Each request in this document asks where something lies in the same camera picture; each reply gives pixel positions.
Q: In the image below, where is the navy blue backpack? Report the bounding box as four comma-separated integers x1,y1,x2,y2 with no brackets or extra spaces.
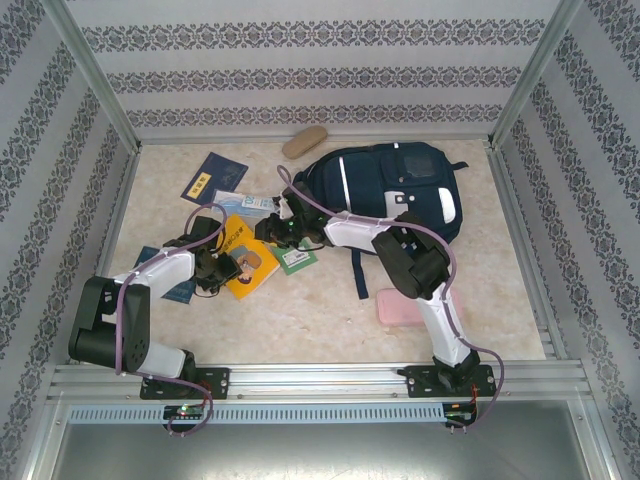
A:
292,142,470,301

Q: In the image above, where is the navy book with yellow label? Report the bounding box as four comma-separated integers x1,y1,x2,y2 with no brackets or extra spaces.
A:
180,151,250,206

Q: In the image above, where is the green notebook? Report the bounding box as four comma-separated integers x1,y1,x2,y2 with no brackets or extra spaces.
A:
269,239,319,277

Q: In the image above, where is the aluminium frame rail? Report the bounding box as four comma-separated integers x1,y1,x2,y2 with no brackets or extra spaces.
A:
487,144,570,361
47,363,594,401
135,130,496,147
68,144,142,365

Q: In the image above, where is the pink pencil case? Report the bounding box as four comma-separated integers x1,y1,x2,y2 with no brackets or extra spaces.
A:
375,287,464,329

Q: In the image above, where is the yellow picture book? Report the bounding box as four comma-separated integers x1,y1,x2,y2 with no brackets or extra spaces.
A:
219,213,282,301

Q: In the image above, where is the slotted grey cable duct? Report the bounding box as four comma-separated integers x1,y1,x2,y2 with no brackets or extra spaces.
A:
67,403,446,425

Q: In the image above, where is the grey metal sheet panel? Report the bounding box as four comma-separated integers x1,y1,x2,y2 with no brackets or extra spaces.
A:
29,422,614,480

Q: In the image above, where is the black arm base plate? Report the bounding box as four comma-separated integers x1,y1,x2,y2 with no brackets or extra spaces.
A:
139,367,231,401
405,363,497,400

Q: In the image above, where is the aluminium frame post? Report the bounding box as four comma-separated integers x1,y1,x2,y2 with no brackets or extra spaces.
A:
487,0,585,150
41,0,143,151

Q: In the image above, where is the small green circuit board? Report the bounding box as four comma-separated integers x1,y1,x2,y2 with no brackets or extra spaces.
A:
163,403,207,421
446,401,480,426

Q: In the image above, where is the tan glasses case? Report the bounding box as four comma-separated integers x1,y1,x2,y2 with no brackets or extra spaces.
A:
281,125,329,160

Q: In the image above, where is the blue book with barcode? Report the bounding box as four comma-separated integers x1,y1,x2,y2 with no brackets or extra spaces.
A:
133,244,197,305

